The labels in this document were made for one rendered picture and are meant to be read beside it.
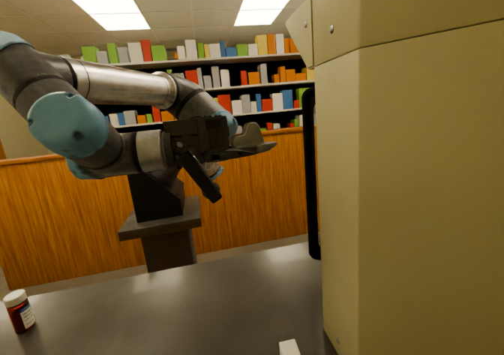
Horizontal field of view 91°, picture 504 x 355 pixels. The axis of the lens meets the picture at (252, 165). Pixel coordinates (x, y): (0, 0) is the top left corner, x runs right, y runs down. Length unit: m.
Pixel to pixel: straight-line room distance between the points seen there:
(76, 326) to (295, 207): 2.22
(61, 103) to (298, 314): 0.54
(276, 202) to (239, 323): 2.05
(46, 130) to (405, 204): 0.42
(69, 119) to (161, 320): 0.45
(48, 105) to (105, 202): 2.23
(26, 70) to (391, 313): 0.56
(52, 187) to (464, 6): 2.68
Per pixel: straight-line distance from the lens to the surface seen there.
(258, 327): 0.58
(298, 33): 0.47
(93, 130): 0.37
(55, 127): 0.38
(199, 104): 0.70
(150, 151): 0.46
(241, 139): 0.47
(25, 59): 0.47
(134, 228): 1.13
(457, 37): 0.31
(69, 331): 0.74
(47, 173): 2.69
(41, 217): 2.83
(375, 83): 0.31
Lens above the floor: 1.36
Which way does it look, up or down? 13 degrees down
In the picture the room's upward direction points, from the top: 5 degrees counter-clockwise
